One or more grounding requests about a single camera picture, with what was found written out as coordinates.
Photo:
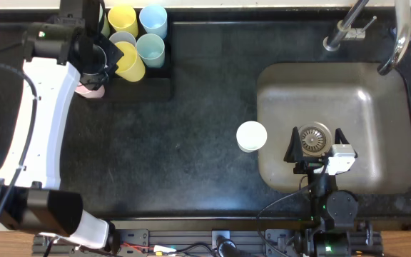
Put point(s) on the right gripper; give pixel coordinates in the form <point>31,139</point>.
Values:
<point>309,167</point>

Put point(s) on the white cup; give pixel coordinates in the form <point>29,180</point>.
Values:
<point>251,136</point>

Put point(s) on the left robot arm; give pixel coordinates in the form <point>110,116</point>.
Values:
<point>45,114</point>

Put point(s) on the blue cup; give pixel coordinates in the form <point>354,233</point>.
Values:
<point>153,19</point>

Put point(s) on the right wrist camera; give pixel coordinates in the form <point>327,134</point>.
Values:
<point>341,158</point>

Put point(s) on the mounting rail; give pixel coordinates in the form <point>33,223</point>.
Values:
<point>191,242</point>

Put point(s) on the steel sink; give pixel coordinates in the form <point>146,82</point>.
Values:
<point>362,107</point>

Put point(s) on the grey cup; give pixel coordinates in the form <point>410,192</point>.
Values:
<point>121,36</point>

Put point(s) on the black tray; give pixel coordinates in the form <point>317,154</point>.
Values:
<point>155,85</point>

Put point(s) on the yellow cup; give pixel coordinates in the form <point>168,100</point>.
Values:
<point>132,62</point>
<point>122,18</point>

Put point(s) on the pink cup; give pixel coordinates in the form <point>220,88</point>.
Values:
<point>91,93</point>

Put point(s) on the steel tap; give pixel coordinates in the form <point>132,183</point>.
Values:
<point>337,34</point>

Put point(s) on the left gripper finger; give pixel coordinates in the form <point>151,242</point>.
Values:
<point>114,55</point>

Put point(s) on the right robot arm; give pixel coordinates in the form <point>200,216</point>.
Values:
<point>341,207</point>

